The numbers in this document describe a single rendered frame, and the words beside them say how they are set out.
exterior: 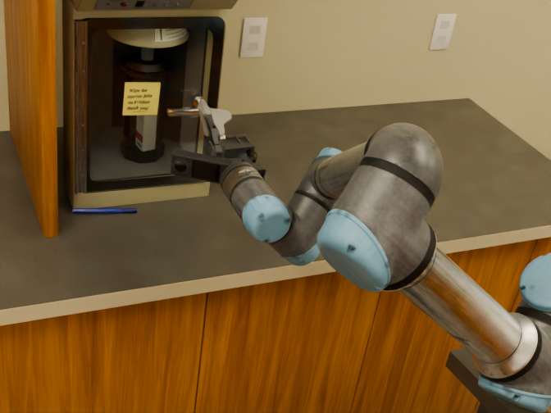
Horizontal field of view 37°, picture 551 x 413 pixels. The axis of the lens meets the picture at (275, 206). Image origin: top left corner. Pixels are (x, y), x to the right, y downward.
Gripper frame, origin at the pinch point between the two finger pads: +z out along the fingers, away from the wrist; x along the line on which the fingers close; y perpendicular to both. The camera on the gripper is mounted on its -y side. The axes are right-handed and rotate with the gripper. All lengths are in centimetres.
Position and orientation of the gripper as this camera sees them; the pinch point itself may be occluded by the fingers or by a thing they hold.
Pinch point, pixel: (195, 132)
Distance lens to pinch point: 166.4
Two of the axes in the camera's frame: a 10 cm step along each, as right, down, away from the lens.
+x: 1.1, -8.4, -5.4
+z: -3.9, -5.3, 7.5
